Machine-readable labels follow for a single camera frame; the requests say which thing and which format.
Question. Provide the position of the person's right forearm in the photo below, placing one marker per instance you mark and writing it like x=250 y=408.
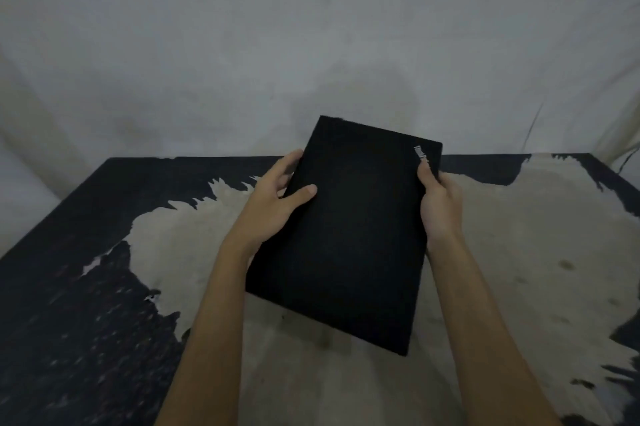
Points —
x=485 y=340

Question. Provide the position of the person's left thumb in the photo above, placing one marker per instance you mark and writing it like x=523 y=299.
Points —
x=300 y=195

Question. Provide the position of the white cloth backdrop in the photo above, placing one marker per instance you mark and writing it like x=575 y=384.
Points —
x=250 y=40

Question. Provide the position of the person's left hand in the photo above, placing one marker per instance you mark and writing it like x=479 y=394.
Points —
x=265 y=215

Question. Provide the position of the person's right hand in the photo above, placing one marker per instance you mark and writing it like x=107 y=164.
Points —
x=442 y=213

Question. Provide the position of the black laptop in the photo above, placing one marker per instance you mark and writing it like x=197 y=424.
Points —
x=355 y=240

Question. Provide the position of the person's right thumb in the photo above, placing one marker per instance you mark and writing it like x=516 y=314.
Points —
x=426 y=180

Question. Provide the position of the person's left forearm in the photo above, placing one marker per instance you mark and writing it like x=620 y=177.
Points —
x=210 y=340

